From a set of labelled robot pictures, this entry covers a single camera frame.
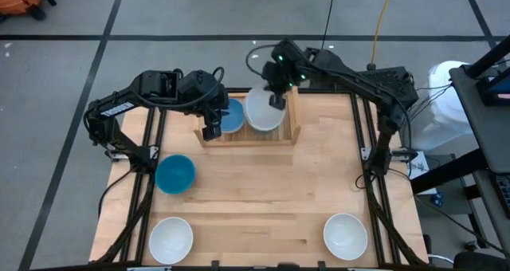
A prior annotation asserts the black hanging cable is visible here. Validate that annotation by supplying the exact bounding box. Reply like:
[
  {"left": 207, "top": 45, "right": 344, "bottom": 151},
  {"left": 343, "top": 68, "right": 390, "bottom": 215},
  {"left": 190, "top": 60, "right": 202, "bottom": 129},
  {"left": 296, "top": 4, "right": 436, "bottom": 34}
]
[{"left": 320, "top": 0, "right": 338, "bottom": 51}]

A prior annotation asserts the black keyboard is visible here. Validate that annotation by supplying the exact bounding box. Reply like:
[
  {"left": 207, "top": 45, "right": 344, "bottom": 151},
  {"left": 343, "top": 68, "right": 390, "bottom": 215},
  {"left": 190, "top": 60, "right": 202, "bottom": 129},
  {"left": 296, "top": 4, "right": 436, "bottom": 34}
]
[{"left": 493, "top": 173, "right": 510, "bottom": 219}]

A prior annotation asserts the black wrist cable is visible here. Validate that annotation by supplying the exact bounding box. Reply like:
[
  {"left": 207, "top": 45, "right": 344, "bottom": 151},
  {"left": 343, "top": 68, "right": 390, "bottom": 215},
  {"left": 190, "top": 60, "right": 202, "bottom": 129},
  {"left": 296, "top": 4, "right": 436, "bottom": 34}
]
[
  {"left": 245, "top": 42, "right": 280, "bottom": 77},
  {"left": 175, "top": 66, "right": 226, "bottom": 104}
]

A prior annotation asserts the yellow hanging cable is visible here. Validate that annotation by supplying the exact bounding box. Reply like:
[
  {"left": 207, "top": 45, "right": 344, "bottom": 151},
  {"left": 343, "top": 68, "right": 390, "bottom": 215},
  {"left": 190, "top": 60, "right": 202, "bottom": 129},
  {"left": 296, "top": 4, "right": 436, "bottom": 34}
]
[{"left": 368, "top": 0, "right": 395, "bottom": 72}]

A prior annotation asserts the black metal table frame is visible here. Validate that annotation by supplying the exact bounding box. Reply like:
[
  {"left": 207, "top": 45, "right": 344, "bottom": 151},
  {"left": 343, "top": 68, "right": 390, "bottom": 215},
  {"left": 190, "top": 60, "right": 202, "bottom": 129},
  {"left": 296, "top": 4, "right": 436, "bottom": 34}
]
[{"left": 95, "top": 73, "right": 430, "bottom": 269}]

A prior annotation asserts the white ceramic bowl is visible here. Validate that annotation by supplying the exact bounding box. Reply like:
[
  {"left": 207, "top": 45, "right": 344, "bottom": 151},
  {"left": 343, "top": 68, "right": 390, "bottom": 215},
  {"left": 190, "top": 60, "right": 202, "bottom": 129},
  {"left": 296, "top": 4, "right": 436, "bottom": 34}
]
[
  {"left": 242, "top": 84, "right": 288, "bottom": 133},
  {"left": 148, "top": 216, "right": 194, "bottom": 265},
  {"left": 323, "top": 212, "right": 369, "bottom": 261}
]

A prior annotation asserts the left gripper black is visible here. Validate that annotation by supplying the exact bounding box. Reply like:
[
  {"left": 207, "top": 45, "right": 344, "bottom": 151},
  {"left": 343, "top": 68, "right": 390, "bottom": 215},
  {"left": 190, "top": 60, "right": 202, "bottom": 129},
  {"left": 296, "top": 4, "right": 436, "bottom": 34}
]
[{"left": 177, "top": 69, "right": 231, "bottom": 123}]

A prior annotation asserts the large teal bowl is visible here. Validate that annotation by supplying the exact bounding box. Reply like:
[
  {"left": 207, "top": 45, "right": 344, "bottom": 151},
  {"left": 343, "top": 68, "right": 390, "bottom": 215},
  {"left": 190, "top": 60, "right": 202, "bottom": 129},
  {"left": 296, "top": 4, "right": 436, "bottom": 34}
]
[{"left": 154, "top": 154, "right": 197, "bottom": 195}]

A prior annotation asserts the white paper note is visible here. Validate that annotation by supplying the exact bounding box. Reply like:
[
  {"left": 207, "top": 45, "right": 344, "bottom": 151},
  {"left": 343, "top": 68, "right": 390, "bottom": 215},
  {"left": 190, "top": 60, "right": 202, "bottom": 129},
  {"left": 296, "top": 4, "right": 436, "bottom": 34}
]
[{"left": 406, "top": 159, "right": 437, "bottom": 195}]

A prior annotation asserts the wooden slatted shelf rack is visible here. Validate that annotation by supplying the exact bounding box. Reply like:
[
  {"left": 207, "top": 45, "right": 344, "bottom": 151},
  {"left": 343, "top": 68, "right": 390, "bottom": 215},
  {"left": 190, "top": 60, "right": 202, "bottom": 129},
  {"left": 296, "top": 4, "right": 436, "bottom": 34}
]
[{"left": 193, "top": 85, "right": 300, "bottom": 147}]

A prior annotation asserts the small grey-blue bowl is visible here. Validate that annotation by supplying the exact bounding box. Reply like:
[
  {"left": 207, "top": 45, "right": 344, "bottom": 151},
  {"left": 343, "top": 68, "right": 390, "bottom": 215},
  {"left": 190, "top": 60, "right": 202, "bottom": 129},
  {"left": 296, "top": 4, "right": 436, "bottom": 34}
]
[{"left": 220, "top": 97, "right": 246, "bottom": 135}]

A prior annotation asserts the white plastic bag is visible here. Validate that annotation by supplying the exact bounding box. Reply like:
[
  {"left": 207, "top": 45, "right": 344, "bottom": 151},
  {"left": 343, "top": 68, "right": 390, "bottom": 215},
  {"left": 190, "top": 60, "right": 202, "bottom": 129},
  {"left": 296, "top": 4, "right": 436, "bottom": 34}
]
[{"left": 410, "top": 60, "right": 477, "bottom": 152}]

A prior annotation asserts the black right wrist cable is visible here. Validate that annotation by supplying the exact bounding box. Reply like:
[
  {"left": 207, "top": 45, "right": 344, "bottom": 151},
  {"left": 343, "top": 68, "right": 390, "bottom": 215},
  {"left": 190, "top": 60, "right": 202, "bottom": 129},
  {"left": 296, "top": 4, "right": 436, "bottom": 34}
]
[{"left": 245, "top": 42, "right": 280, "bottom": 77}]

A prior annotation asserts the black office chair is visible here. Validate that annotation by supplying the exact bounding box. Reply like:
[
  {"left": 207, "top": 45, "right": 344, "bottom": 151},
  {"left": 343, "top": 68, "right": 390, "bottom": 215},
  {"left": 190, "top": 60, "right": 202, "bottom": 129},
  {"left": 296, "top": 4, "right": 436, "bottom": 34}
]
[{"left": 453, "top": 249, "right": 510, "bottom": 271}]

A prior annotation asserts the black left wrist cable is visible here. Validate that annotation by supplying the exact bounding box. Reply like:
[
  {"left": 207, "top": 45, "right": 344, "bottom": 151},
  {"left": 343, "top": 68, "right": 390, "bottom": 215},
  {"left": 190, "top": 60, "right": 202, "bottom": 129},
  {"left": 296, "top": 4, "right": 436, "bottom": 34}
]
[{"left": 175, "top": 66, "right": 226, "bottom": 104}]

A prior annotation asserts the grey desk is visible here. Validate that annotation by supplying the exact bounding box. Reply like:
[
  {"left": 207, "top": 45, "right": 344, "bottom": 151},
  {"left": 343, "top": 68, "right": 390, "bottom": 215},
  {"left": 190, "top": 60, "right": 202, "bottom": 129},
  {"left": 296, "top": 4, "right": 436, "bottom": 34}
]
[{"left": 449, "top": 65, "right": 510, "bottom": 175}]

